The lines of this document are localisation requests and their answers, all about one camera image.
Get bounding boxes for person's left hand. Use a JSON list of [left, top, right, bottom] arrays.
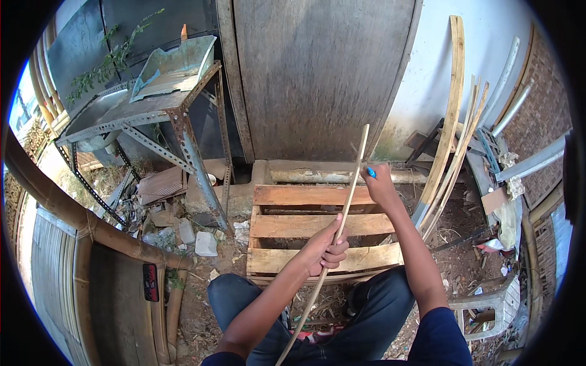
[[298, 213, 350, 278]]

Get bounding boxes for person's right hand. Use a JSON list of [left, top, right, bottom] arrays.
[[359, 163, 400, 210]]

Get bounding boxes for long thin bamboo strip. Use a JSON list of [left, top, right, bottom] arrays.
[[275, 124, 371, 366]]

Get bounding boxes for wooden pallet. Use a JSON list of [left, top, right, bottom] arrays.
[[246, 184, 404, 285]]

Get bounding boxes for bundle of bamboo slats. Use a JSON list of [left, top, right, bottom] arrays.
[[420, 75, 490, 242]]

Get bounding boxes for curved wooden plank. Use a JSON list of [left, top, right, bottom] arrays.
[[413, 15, 466, 229]]

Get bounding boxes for large weathered wooden board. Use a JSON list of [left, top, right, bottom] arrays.
[[216, 0, 423, 164]]

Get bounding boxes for person's legs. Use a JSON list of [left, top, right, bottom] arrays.
[[207, 266, 416, 366]]

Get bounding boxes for brown cardboard piece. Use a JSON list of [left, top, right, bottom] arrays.
[[481, 186, 510, 216]]

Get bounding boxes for pale dirty cloth rag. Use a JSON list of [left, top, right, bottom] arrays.
[[494, 151, 525, 251]]

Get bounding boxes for thick white plastic pipe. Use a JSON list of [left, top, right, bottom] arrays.
[[494, 134, 569, 183]]

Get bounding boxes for white rubble chunk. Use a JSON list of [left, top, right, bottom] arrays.
[[195, 231, 219, 257]]

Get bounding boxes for person's body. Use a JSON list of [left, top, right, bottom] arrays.
[[201, 307, 473, 366]]

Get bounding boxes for white plastic chair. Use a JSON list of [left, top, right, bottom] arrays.
[[448, 274, 521, 342]]

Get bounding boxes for rusty metal angle rack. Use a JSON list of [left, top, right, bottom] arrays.
[[54, 61, 235, 231]]

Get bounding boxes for brown corrugated roof tile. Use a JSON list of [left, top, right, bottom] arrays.
[[136, 166, 188, 206]]

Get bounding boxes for teal broken sheet panel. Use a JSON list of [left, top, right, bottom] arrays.
[[129, 35, 217, 103]]

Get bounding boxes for red and black sticker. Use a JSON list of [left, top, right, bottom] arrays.
[[142, 263, 160, 303]]

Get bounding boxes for bamboo bench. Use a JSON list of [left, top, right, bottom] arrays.
[[4, 130, 195, 366]]

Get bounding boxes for green leafy plant branch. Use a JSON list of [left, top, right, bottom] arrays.
[[65, 8, 166, 107]]

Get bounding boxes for stack of bamboo poles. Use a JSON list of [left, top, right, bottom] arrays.
[[27, 25, 70, 138]]

